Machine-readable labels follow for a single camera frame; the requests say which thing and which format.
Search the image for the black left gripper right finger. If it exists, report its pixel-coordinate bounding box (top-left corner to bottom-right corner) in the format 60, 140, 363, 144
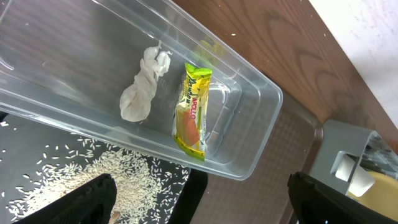
287, 172, 397, 224

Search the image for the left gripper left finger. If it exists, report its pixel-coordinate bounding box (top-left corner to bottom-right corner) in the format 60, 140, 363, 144
16, 174, 117, 224

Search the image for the cream paper cup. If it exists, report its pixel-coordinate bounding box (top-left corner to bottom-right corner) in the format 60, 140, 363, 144
335, 154, 376, 197

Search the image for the yellow plate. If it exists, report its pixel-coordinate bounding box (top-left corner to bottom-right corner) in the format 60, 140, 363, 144
348, 171, 397, 221

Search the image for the white tissue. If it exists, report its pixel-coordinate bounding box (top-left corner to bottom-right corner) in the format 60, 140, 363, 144
119, 40, 172, 122

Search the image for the green yellow snack wrapper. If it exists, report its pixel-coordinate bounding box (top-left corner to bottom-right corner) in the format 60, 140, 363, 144
172, 63, 212, 161

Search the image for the rice food waste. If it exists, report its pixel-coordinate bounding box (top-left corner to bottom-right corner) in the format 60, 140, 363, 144
0, 121, 190, 223

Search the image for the grey dishwasher rack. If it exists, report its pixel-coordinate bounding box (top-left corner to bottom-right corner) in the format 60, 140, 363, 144
310, 120, 397, 195

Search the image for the brown plastic serving tray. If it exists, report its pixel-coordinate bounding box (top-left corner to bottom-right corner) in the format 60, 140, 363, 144
191, 93, 323, 224

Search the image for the black plastic bin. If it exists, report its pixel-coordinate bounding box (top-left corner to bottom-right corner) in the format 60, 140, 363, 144
1, 112, 208, 223

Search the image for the clear plastic bin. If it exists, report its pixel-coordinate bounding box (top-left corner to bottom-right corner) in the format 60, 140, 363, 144
1, 0, 283, 180

